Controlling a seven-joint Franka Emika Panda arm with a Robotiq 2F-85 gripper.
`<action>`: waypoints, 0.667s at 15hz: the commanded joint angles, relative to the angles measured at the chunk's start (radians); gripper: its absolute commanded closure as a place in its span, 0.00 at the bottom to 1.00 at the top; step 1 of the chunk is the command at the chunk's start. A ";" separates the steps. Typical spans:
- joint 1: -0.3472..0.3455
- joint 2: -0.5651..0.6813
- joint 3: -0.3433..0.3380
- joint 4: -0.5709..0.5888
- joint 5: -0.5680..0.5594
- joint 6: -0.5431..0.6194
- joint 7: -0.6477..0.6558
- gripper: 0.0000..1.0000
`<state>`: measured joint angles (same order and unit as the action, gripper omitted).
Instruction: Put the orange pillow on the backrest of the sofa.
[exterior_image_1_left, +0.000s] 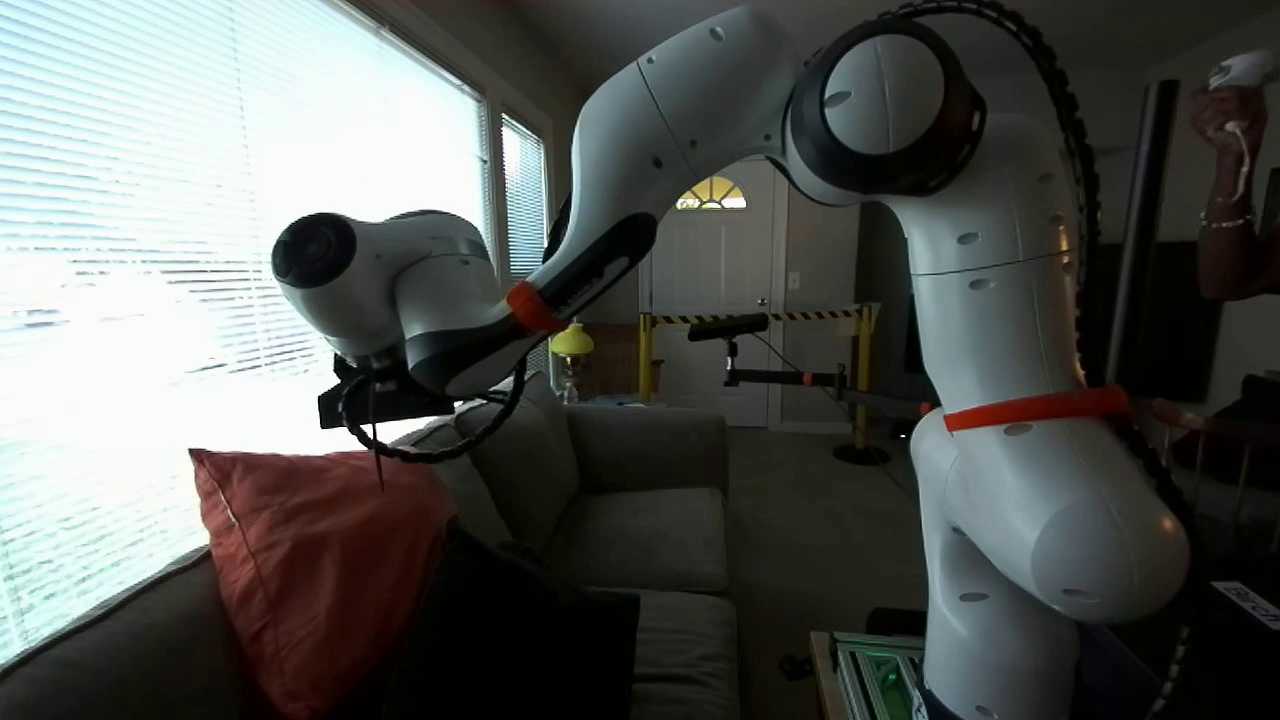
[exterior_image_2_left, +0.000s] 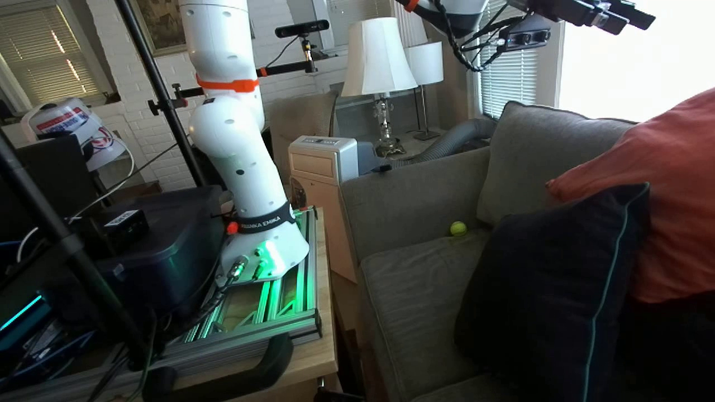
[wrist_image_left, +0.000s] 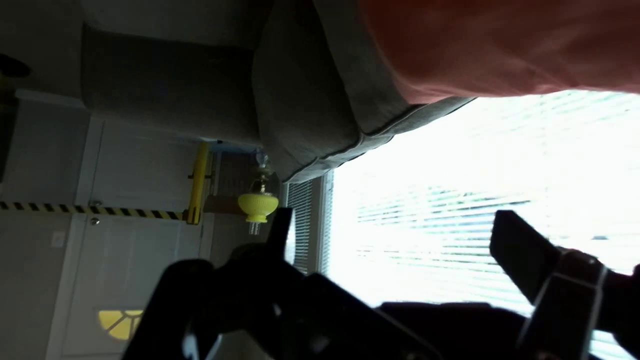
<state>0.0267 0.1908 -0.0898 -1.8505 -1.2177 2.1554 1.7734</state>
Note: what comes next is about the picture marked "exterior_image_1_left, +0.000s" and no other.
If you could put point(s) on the dark tall panel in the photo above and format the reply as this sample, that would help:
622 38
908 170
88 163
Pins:
1144 224

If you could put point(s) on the yellow lamp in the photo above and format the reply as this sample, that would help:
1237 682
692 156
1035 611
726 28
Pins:
570 347

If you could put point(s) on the orange cloth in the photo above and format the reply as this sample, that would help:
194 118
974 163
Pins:
321 575

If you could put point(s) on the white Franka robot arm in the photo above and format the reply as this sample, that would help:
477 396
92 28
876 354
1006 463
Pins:
1012 332

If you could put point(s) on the black stand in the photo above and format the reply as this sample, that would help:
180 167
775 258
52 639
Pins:
745 327

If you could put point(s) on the dark navy pillow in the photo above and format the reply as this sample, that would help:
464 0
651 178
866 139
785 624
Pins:
504 643

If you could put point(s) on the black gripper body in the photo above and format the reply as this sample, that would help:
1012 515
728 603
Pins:
386 392

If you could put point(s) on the narrow window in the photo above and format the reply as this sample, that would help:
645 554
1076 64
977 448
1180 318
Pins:
526 202

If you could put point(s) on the white door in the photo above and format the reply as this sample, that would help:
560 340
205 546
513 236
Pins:
712 266

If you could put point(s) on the green white box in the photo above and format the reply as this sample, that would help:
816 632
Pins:
883 672

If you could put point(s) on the grey sofa back cushion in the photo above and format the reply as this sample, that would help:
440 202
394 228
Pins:
526 464

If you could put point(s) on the large window blinds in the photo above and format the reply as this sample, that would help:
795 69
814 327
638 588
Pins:
160 202

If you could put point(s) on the grey sofa seat cushion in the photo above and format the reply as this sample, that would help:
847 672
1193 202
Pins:
687 652
645 535

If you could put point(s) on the yellow caution tape barrier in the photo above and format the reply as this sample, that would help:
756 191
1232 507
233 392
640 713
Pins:
800 318

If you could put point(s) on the grey fabric sofa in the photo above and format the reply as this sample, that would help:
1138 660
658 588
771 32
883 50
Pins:
123 652

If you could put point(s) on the brown hanging object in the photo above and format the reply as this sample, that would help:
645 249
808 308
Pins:
1232 175

